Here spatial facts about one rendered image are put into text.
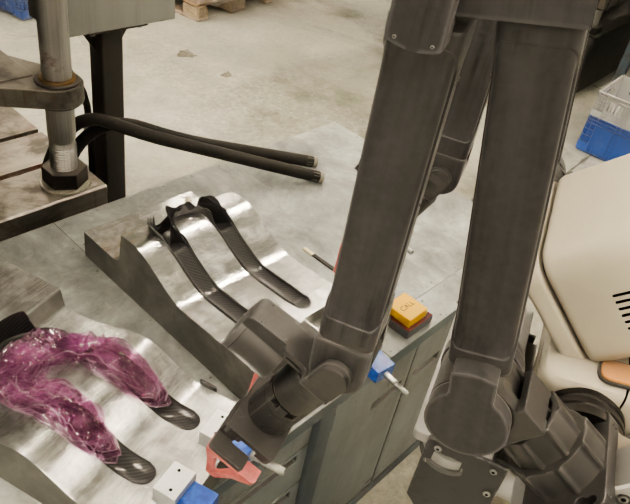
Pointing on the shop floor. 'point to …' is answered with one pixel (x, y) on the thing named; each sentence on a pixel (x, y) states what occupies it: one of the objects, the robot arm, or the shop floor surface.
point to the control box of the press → (109, 72)
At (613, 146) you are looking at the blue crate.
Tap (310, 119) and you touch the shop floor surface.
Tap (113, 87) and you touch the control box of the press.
